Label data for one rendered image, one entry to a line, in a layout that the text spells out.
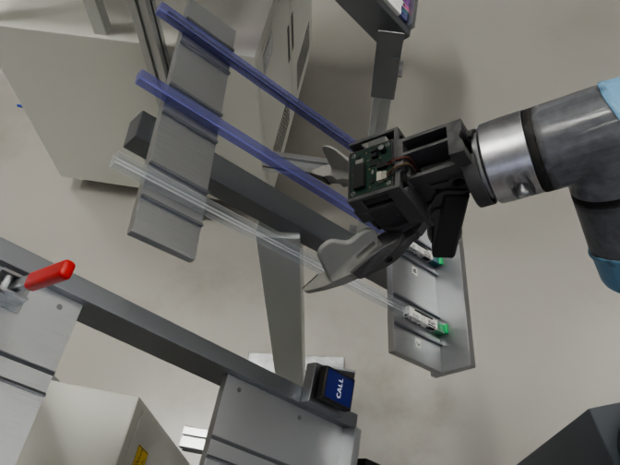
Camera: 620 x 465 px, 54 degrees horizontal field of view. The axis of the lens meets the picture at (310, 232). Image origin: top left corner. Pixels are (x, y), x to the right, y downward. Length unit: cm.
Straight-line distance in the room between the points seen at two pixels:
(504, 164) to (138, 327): 38
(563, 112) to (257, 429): 46
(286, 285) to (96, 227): 107
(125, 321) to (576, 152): 44
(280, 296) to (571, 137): 57
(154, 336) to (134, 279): 114
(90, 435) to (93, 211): 109
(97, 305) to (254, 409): 22
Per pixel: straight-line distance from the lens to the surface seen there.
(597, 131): 53
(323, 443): 79
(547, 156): 53
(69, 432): 98
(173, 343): 65
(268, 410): 73
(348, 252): 58
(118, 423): 96
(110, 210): 194
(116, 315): 63
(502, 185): 54
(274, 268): 88
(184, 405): 161
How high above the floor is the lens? 151
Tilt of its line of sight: 57 degrees down
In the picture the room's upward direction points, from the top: straight up
